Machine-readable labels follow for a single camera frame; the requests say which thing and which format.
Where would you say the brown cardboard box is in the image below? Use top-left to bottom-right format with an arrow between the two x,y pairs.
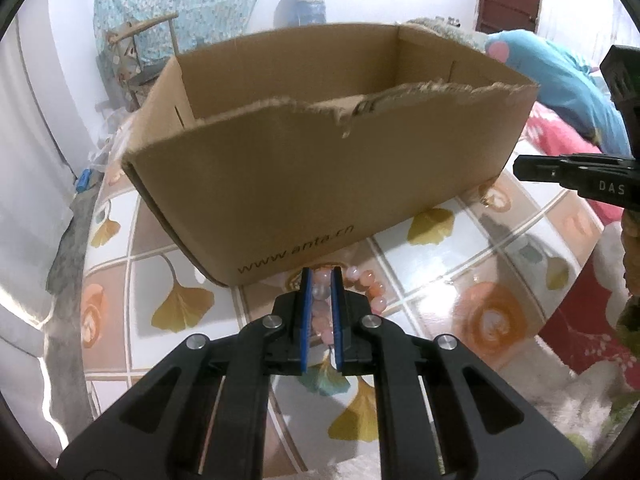
121,22 -> 540,288

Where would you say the wooden chair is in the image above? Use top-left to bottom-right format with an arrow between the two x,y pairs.
105,11 -> 181,111

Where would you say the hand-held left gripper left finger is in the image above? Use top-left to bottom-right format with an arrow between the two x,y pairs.
57,267 -> 315,480

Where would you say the pink orange bead bracelet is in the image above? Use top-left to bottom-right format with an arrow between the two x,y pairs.
309,264 -> 390,346

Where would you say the teal plush pillow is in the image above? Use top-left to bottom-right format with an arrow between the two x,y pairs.
485,29 -> 631,153

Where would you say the grey cloth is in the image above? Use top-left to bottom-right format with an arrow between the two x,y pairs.
47,192 -> 97,297

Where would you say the teal floral cloth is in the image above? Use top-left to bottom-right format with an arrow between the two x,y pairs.
94,0 -> 277,81

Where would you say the white fluffy blanket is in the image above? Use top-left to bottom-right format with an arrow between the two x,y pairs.
500,360 -> 640,466

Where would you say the person's right forearm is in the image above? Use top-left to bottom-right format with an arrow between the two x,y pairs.
614,207 -> 640,348

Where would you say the blue water jug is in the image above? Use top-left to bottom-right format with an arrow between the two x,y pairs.
274,0 -> 328,28

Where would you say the clear plastic bag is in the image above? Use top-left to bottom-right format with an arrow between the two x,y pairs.
89,100 -> 132,172

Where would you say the leaf and coffee print mat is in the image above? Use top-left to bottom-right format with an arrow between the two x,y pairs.
80,110 -> 626,480

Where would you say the pink floral blanket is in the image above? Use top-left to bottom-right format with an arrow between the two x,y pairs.
520,102 -> 640,291

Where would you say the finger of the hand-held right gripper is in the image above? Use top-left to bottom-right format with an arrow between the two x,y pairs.
514,152 -> 640,209

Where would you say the patterned grey pillow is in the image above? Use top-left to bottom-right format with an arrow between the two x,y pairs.
405,16 -> 488,51

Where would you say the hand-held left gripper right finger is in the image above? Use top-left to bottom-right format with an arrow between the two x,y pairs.
330,267 -> 587,480

